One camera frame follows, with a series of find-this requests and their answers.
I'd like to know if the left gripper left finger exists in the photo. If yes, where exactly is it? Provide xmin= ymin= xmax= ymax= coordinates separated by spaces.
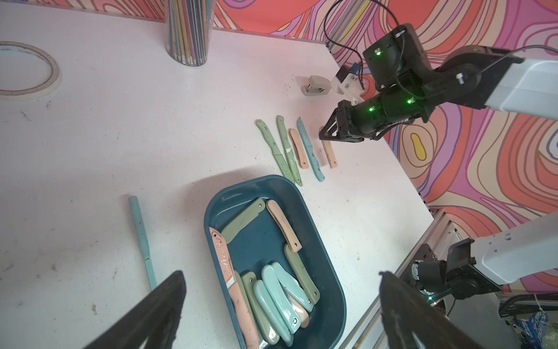
xmin=87 ymin=270 xmax=187 ymax=348

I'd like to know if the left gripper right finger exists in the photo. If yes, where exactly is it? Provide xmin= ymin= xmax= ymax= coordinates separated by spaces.
xmin=379 ymin=271 xmax=482 ymax=348

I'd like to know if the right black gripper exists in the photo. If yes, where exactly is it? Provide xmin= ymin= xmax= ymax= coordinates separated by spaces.
xmin=319 ymin=93 xmax=430 ymax=143

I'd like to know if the teal knife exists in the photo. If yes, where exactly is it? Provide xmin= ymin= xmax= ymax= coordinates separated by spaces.
xmin=296 ymin=118 xmax=325 ymax=182
xmin=128 ymin=196 xmax=157 ymax=290

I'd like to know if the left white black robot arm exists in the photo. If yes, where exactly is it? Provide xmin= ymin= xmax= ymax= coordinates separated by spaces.
xmin=92 ymin=214 xmax=557 ymax=348

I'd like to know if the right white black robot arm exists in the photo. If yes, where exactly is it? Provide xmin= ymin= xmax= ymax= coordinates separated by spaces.
xmin=319 ymin=24 xmax=557 ymax=143

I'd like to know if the dark teal storage tray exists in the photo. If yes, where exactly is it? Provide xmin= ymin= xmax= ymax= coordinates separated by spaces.
xmin=203 ymin=175 xmax=347 ymax=348

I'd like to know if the long pink knife in tray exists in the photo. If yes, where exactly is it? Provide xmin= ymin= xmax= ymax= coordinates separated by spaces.
xmin=209 ymin=228 xmax=260 ymax=348

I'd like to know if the beige folded knife in tray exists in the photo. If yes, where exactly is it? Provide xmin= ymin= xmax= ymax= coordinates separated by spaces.
xmin=266 ymin=199 xmax=302 ymax=252

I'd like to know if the small white stapler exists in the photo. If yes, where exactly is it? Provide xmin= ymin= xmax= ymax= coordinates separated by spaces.
xmin=301 ymin=75 xmax=331 ymax=97

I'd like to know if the clear pencil cup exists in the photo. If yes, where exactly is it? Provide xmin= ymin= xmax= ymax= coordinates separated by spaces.
xmin=165 ymin=0 xmax=215 ymax=67

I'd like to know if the masking tape roll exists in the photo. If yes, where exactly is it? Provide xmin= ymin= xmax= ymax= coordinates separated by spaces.
xmin=1 ymin=41 xmax=62 ymax=101

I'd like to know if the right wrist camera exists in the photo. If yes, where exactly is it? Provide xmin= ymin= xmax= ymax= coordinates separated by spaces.
xmin=331 ymin=65 xmax=365 ymax=106

